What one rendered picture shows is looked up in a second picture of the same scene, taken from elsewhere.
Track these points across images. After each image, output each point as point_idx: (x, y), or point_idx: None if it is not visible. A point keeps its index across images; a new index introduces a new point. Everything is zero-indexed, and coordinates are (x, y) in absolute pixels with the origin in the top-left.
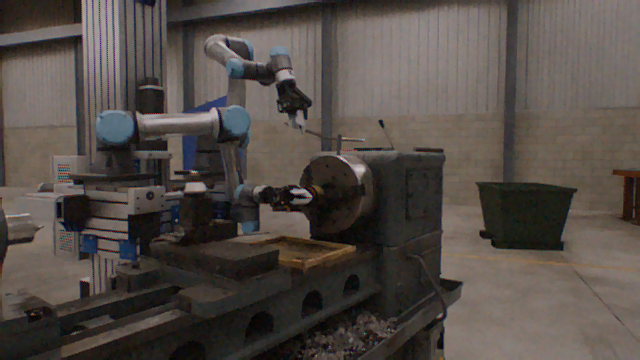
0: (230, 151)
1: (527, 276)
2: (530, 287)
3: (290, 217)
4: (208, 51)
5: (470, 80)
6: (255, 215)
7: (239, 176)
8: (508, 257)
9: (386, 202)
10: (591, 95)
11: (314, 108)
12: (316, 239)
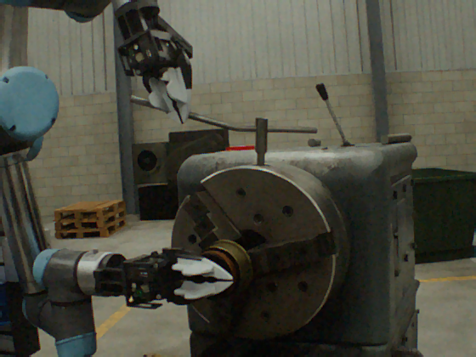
0: (11, 174)
1: (451, 303)
2: (461, 320)
3: (84, 247)
4: None
5: (324, 31)
6: (86, 321)
7: (36, 229)
8: (417, 277)
9: (367, 258)
10: (467, 52)
11: (104, 78)
12: (212, 345)
